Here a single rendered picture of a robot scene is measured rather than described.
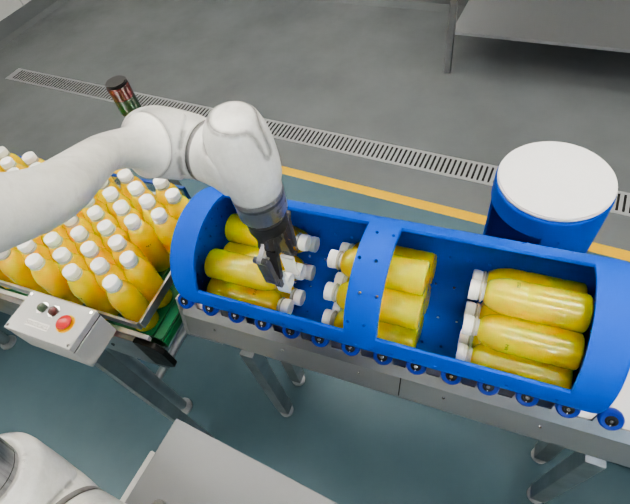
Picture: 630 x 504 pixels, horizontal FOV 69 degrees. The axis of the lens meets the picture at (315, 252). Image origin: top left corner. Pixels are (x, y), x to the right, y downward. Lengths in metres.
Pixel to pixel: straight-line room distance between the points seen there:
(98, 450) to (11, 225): 1.93
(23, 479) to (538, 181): 1.21
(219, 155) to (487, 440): 1.63
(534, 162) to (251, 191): 0.84
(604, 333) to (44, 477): 0.88
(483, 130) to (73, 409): 2.67
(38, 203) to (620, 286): 0.82
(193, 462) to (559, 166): 1.10
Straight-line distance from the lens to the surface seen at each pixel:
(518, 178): 1.29
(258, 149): 0.68
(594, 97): 3.42
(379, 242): 0.88
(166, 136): 0.75
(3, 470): 0.81
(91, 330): 1.17
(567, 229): 1.25
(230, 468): 0.98
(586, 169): 1.36
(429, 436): 2.00
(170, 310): 1.32
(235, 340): 1.25
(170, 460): 1.03
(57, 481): 0.86
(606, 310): 0.87
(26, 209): 0.47
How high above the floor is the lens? 1.93
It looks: 53 degrees down
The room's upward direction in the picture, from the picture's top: 14 degrees counter-clockwise
